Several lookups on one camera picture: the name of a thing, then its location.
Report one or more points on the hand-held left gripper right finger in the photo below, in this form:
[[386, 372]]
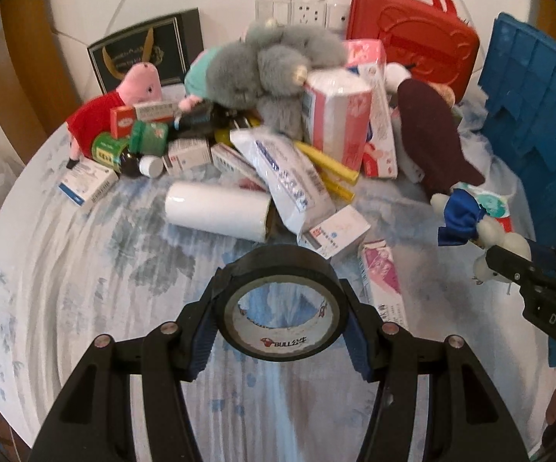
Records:
[[360, 351]]

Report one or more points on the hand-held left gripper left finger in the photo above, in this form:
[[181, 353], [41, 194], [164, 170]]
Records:
[[198, 346]]

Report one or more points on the white plush with blue bow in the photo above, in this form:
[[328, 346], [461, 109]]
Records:
[[458, 216]]

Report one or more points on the black tape roll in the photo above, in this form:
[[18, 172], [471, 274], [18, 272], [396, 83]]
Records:
[[278, 262]]

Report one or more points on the blue plastic storage bin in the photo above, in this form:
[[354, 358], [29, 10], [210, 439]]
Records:
[[533, 106]]

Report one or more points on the round desktop with blue-white cloth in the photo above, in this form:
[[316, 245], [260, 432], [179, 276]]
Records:
[[114, 298]]

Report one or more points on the pink white flat box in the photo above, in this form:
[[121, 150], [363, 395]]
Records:
[[381, 279]]

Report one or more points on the white blue red medicine box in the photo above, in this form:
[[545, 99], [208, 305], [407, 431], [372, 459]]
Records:
[[335, 228]]

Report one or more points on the white paper roll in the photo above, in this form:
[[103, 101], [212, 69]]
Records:
[[215, 209]]

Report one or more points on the dark maroon plush toy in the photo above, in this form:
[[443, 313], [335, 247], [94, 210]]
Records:
[[432, 134]]

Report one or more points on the white pink medicine box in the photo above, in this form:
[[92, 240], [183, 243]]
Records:
[[234, 161]]

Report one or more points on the dark bottle with white cap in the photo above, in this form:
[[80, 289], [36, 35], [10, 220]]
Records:
[[138, 164]]

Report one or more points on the white blue printed pouch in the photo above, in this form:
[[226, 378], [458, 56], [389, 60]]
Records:
[[283, 173]]

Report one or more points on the tall pink white box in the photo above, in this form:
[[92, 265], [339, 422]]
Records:
[[379, 106]]

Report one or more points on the green medicine bottle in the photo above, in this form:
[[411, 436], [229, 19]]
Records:
[[108, 150]]

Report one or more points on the dark glass bottle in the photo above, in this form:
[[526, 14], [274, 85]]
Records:
[[201, 118]]

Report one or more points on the pink white tissue box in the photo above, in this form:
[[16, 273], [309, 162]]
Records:
[[338, 115]]

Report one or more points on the red plastic carry case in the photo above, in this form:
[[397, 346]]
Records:
[[412, 33]]

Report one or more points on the pink pig plush red dress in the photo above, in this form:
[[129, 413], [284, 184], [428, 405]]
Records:
[[100, 110]]

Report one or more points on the pink pig plush teal dress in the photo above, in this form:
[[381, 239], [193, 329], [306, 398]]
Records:
[[198, 74]]

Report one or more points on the grey furry plush toy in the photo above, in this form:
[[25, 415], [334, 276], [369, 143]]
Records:
[[268, 67]]

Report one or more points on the white wall socket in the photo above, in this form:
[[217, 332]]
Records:
[[308, 12]]

